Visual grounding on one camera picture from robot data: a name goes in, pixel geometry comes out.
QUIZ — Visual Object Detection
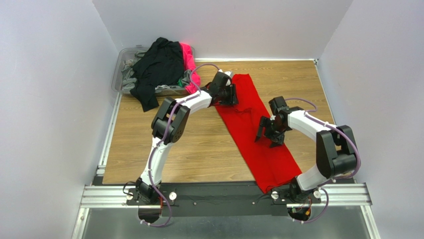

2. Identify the red t-shirt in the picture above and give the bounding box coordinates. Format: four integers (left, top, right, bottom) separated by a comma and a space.
214, 73, 303, 194

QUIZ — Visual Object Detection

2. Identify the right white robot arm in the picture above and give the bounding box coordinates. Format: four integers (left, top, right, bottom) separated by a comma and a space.
256, 108, 360, 202

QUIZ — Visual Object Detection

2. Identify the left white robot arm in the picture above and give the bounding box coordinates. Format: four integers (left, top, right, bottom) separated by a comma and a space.
134, 70, 238, 204

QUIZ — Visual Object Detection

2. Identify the green garment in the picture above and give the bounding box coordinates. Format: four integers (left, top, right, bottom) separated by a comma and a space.
178, 78, 184, 88

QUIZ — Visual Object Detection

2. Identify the pink t-shirt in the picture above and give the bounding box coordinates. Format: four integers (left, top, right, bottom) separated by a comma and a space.
180, 42, 201, 94

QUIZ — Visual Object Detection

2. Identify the clear plastic bin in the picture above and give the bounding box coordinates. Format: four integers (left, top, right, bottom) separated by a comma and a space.
111, 45, 196, 97

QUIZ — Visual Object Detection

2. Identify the black t-shirt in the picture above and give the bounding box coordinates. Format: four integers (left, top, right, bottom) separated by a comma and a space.
130, 37, 185, 112

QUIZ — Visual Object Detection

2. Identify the grey t-shirt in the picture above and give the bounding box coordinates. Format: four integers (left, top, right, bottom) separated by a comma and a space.
121, 50, 193, 94

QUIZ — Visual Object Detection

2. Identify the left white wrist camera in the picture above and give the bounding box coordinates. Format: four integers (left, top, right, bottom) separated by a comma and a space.
218, 69, 234, 81

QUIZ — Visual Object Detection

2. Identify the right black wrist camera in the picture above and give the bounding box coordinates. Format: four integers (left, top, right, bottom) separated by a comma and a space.
268, 96, 289, 115

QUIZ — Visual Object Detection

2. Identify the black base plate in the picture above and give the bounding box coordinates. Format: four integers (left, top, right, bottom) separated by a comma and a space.
123, 181, 327, 220

